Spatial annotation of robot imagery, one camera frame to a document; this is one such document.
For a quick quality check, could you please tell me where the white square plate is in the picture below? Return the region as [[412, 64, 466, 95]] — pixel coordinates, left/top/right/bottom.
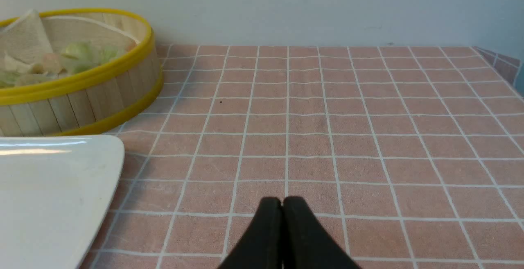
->
[[0, 135, 125, 269]]

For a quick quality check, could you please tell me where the green dumpling in steamer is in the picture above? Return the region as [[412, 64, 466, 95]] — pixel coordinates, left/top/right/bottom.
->
[[59, 42, 126, 75]]

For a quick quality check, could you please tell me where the pale dumpling in steamer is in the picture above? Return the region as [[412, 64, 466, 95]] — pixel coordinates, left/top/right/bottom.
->
[[32, 53, 66, 75]]

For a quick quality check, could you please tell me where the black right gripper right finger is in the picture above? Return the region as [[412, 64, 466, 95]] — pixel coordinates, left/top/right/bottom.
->
[[282, 196, 360, 269]]

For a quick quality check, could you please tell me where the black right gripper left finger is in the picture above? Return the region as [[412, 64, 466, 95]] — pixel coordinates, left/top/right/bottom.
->
[[219, 197, 282, 269]]

